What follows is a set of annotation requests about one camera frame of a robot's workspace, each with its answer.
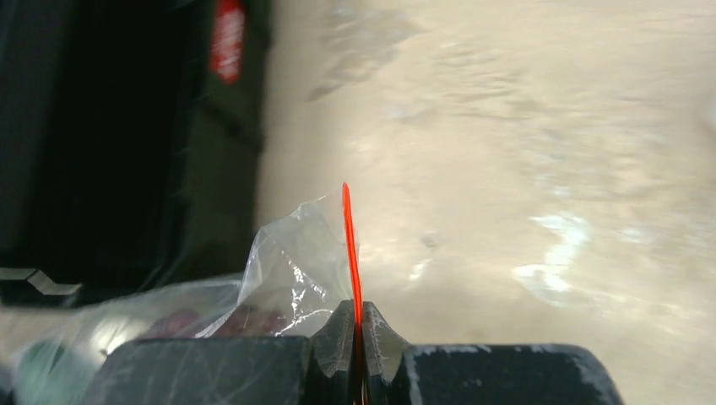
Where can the clear zip bag orange zipper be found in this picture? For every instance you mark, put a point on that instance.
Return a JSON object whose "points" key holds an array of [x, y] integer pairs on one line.
{"points": [[302, 265]]}

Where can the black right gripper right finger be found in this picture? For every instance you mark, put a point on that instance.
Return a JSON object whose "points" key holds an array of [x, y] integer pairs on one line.
{"points": [[398, 372]]}

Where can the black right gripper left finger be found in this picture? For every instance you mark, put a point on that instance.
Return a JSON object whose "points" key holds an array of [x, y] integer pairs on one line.
{"points": [[226, 370]]}

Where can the dark red grapes bunch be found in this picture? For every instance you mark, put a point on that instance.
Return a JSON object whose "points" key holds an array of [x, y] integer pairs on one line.
{"points": [[243, 321]]}

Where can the black plastic toolbox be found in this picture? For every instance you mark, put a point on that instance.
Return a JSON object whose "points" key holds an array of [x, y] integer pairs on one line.
{"points": [[131, 133]]}

